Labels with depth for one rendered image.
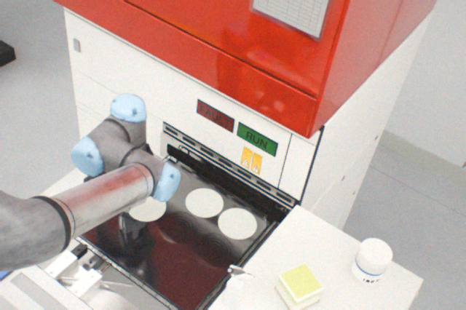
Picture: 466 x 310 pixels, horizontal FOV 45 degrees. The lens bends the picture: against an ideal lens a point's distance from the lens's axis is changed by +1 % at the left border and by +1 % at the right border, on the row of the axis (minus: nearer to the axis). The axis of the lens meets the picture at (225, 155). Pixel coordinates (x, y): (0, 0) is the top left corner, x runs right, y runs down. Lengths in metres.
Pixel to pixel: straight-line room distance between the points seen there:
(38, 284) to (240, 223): 0.51
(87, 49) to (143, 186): 0.72
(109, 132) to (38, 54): 2.39
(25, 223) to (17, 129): 2.25
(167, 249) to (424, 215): 1.75
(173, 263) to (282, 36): 0.60
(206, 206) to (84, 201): 0.62
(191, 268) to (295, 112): 0.46
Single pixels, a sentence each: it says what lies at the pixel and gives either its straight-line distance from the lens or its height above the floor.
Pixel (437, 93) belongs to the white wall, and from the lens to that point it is 2.92.
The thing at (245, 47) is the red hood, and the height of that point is 1.38.
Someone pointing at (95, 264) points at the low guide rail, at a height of 0.84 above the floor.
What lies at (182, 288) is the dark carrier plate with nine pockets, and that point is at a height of 0.90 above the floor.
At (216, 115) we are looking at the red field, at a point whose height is 1.11.
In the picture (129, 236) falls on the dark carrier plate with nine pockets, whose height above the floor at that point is 0.90.
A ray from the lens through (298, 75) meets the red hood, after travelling 1.17.
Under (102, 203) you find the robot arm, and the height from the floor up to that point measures 1.32.
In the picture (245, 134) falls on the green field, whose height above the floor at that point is 1.10.
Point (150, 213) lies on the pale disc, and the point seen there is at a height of 0.90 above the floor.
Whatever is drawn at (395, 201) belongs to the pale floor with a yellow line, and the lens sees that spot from 2.92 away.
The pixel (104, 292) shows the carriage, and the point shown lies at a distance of 1.37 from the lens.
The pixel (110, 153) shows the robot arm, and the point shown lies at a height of 1.24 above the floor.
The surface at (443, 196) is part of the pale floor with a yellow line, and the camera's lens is 3.06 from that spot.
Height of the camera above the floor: 2.06
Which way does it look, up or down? 45 degrees down
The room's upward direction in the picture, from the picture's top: 8 degrees clockwise
